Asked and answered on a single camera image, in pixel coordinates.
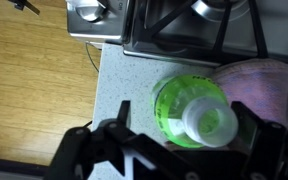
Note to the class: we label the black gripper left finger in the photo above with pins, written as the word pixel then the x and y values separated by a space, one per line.
pixel 124 113

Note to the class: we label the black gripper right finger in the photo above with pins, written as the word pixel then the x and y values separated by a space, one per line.
pixel 247 125

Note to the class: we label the green plastic bottle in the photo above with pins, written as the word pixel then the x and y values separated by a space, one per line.
pixel 184 110

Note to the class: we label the pink cloth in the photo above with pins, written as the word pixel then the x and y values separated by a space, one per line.
pixel 264 86

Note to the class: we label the black cast iron stove grate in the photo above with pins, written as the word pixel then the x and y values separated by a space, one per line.
pixel 257 26

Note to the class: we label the stainless steel gas stove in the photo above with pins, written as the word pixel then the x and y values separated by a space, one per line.
pixel 284 30

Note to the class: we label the silver stove knob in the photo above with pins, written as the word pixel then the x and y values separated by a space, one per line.
pixel 90 10

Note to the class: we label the large round gas burner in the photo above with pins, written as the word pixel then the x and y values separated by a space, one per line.
pixel 210 8

